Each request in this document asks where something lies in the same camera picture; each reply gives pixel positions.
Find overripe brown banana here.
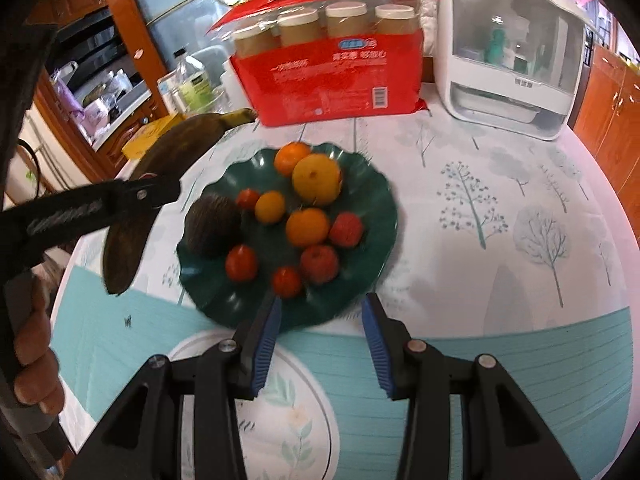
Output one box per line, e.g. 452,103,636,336
102,107,257,295

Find red cherry tomato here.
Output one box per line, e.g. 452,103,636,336
224,244,259,283

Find mandarin with stem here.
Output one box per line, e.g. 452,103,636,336
285,208,330,248

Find smooth yellow-orange citrus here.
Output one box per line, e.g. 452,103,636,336
254,191,286,226

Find large orange mandarin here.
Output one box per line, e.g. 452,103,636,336
273,142,311,178

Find person's left hand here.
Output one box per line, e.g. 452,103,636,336
13,275,65,416

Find yellow flat box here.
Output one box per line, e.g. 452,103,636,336
122,113,186,160

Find cherry tomato on plate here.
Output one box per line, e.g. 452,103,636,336
271,266,303,299

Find dark brown avocado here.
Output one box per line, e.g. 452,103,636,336
183,194,242,259

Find clear bottle green label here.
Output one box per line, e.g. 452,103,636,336
174,48,214,113

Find dark green wavy plate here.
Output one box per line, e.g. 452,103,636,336
176,141,400,334

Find clear drinking glass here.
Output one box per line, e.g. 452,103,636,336
202,86,231,114

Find yellow lemon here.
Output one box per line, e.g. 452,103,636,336
291,154,343,207

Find orange wooden cabinet right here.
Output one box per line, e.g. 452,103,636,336
573,46,640,234

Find white plastic appliance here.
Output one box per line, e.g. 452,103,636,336
434,0,590,141

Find black cable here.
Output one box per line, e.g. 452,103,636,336
16,138,44,191

